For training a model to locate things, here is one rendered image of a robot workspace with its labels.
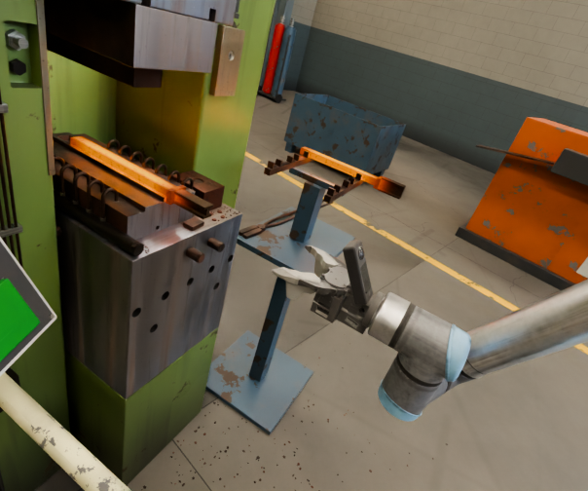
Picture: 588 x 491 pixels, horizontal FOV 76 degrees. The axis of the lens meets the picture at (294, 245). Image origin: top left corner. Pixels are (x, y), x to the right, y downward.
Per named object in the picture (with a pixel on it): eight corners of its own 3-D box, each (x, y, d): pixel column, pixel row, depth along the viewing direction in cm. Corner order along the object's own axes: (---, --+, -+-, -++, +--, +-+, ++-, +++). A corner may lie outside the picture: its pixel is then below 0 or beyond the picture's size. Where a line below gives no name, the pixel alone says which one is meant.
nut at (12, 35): (34, 79, 64) (31, 34, 61) (18, 78, 62) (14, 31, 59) (23, 73, 65) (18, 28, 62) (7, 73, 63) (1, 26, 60)
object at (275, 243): (353, 241, 148) (355, 237, 147) (309, 283, 115) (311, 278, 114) (290, 210, 157) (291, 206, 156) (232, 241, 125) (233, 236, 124)
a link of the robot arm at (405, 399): (433, 410, 77) (461, 370, 71) (399, 434, 70) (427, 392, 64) (399, 376, 83) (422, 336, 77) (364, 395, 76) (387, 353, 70)
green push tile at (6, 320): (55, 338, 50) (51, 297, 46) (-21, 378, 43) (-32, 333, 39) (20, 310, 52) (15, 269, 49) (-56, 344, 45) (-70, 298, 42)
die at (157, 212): (192, 218, 97) (196, 188, 93) (127, 243, 81) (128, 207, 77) (85, 159, 111) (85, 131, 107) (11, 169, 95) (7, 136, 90)
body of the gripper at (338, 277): (306, 309, 74) (360, 341, 70) (318, 274, 70) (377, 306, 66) (322, 292, 80) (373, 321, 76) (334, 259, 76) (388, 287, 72)
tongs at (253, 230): (325, 200, 172) (326, 197, 172) (333, 204, 171) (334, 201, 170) (237, 233, 126) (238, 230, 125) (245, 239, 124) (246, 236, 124)
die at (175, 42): (211, 73, 80) (218, 22, 75) (133, 68, 64) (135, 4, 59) (82, 23, 93) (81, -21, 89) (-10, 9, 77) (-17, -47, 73)
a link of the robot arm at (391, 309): (402, 318, 63) (415, 293, 71) (376, 303, 65) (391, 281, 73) (383, 354, 68) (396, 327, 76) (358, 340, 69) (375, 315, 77)
